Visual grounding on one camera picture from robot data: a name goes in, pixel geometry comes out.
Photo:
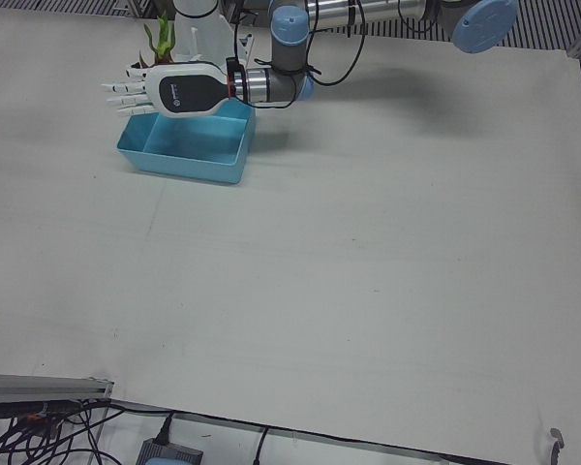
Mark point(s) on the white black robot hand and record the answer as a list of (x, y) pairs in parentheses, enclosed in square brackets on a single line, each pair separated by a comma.
[(189, 92)]

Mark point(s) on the pink dragon fruit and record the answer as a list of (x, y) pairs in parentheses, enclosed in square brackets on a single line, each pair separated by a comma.
[(163, 46)]

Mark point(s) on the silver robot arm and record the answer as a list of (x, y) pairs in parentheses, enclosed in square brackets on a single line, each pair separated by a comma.
[(290, 58)]

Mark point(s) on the blue plastic box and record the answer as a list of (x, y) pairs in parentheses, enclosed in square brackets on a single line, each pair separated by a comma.
[(189, 164)]

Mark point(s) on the grey power adapter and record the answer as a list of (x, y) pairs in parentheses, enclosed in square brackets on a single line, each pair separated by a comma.
[(174, 453)]

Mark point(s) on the white column pedestal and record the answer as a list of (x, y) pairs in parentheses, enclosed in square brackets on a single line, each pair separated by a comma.
[(198, 29)]

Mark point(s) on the aluminium profile rail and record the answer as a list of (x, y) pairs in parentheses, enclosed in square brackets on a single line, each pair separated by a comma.
[(43, 385)]

